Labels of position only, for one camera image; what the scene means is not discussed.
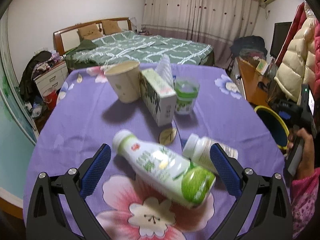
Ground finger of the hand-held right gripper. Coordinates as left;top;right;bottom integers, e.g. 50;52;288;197
271;99;300;121

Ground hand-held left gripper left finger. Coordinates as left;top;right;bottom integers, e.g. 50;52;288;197
25;143;112;240

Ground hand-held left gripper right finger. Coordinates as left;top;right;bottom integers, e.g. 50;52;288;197
209;142;293;240

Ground yellow-rimmed trash bin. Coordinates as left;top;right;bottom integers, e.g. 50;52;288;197
254;106;290;150

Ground small white bottle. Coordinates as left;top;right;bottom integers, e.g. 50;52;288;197
182;133;238;175

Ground large white green-label bottle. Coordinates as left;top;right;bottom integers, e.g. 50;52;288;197
112;129;216;208

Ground round golden lid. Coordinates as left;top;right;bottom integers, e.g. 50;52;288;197
159;127;177;145

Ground green white cup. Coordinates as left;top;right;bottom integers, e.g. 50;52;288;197
174;78;200;115

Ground beige paper cup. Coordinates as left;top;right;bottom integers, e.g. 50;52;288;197
104;60;141;103

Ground green printed tissue box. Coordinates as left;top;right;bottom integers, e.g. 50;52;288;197
139;54;177;127

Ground person's right forearm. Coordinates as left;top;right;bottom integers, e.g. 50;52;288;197
290;167;320;239

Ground person's right hand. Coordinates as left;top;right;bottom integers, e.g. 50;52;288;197
286;128;316;180

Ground wooden desk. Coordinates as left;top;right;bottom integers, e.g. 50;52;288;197
235;56;272;104

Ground small green box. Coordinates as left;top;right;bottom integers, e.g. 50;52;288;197
257;60;269;75

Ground cream puffer coat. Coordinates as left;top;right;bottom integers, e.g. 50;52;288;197
274;10;317;103

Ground purple floral tablecloth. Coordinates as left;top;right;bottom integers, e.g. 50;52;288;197
24;64;292;240

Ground black television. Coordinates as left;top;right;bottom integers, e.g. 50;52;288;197
270;22;293;58

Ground pile of folded clothes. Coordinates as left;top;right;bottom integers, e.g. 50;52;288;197
229;36;268;58

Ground pink dotted puffer jacket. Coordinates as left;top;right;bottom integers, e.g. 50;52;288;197
314;22;320;63

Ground red bucket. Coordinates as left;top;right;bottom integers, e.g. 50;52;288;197
42;88;58;111

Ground red hanging garment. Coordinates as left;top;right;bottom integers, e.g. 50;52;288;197
275;2;307;64

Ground heap of plastic bags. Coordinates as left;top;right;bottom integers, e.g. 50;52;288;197
25;101;43;118

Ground glass sliding wardrobe door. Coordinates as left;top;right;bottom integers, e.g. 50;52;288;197
0;12;38;200

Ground white nightstand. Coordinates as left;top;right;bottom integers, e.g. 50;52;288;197
34;61;69;95

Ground dark clothes heap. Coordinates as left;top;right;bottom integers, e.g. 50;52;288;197
19;51;62;100

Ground pink and white curtain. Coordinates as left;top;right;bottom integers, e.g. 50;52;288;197
141;0;262;69

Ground dark green cloth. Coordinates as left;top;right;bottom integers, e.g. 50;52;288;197
77;39;97;49

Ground green checked duvet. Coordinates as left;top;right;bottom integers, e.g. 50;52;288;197
64;30;213;68

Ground wooden bed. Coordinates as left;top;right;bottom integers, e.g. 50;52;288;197
53;17;215;70

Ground brown pillow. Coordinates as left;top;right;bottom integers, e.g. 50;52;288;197
101;20;123;35
77;24;103;42

